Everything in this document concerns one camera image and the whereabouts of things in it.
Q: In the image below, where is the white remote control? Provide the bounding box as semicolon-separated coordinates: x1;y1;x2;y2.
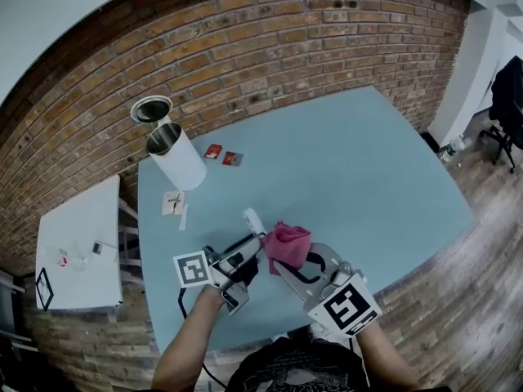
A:
242;207;269;236

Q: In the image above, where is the pink cloth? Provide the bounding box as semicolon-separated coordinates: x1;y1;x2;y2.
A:
262;220;313;276

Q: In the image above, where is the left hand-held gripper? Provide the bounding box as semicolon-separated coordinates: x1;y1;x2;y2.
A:
172;237;265;316

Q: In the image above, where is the white cylindrical bin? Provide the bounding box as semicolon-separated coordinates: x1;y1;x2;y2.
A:
130;95;208;192

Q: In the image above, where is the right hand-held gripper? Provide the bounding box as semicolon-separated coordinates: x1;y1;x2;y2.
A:
272;243;383;338

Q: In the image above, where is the person's right white shoe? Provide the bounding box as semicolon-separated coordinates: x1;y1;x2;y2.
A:
308;320;340;342

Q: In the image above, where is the black-framed white board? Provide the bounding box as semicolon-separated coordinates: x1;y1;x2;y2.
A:
35;266;56;312

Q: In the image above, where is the clear plastic wrapper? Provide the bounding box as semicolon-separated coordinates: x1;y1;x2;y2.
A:
67;238;91;273

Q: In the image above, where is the person's right forearm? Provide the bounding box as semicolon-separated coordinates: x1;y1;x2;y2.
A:
357;324;422;392

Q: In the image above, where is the white paper sachet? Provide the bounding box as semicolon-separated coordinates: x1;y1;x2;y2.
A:
160;190;186;216

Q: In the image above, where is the grey metal rack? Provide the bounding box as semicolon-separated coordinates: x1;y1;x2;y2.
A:
0;267;38;359

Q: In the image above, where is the black cable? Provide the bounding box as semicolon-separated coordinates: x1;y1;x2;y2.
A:
177;287;228;391

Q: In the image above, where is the person's black printed shirt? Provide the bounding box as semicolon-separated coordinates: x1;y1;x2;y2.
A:
235;336;371;392

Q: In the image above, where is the person's left forearm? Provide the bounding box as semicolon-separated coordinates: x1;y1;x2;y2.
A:
151;286;226;392

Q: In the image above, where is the clear plastic bottle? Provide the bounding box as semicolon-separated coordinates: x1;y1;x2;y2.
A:
440;134;467;163

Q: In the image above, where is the small white folding table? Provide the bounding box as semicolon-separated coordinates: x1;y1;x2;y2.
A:
34;174;142;322

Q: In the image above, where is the black office chair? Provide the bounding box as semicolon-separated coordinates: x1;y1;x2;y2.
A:
480;55;523;175

